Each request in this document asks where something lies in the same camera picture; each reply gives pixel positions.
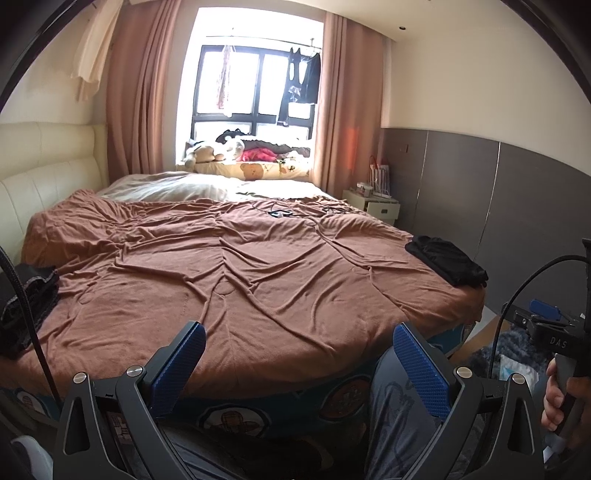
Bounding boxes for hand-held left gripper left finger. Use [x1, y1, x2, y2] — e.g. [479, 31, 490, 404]
[53, 321, 232, 480]

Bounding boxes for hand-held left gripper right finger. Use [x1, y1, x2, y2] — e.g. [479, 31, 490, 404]
[393, 322, 546, 480]

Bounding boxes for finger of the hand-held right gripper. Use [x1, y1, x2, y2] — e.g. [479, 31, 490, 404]
[529, 299, 563, 323]
[503, 302, 539, 329]

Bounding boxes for black pants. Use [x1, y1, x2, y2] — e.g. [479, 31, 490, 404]
[406, 235, 485, 278]

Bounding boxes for person's right hand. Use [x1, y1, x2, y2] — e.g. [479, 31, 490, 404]
[541, 357, 591, 432]

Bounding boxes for grey fluffy rug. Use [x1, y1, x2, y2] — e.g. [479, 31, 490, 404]
[468, 330, 552, 384]

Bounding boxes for white and blue plastic bag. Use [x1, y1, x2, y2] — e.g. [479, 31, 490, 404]
[499, 357, 541, 386]

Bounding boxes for person's right leg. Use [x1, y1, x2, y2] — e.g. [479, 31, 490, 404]
[367, 351, 462, 480]

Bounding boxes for brown blanket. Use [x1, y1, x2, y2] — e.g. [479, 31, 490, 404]
[21, 188, 485, 398]

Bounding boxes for blue printed bed sheet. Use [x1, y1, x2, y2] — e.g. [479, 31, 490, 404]
[0, 318, 481, 439]

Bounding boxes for pile of dark clothes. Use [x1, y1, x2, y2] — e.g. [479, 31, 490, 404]
[0, 264, 61, 357]

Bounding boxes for white nightstand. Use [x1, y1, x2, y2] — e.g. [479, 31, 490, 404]
[342, 189, 400, 226]

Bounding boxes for white bed sheet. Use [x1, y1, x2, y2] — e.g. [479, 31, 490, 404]
[99, 172, 340, 204]

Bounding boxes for white rounded object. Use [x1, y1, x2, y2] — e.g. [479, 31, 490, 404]
[9, 438, 54, 480]

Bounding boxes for bear printed yellow cushion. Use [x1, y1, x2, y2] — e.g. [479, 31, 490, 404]
[194, 159, 312, 182]

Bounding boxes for white plush toy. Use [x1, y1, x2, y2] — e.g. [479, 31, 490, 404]
[182, 138, 245, 164]

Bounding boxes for cream padded headboard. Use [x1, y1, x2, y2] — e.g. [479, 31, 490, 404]
[0, 121, 109, 259]

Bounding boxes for stuffed toys on windowsill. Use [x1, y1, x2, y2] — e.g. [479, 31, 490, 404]
[215, 128, 312, 155]

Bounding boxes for pink curtain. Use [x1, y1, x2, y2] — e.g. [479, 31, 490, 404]
[105, 0, 199, 178]
[311, 11, 393, 201]

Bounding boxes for pink hanging garment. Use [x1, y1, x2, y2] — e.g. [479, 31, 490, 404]
[217, 44, 234, 116]

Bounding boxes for black framed window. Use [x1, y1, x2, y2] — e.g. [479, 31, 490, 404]
[191, 44, 324, 139]

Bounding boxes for black hanging bodysuit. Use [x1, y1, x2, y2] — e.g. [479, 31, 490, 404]
[277, 46, 305, 127]

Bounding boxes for black hanging dress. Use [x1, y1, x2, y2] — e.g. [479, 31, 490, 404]
[302, 51, 322, 102]

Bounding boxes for cream hanging cloth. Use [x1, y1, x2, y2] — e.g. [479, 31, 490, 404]
[69, 0, 123, 102]

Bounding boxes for thin black cable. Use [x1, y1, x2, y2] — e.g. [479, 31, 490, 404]
[252, 200, 365, 219]

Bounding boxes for metal clothes rail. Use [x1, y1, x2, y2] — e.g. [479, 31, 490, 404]
[205, 33, 324, 49]

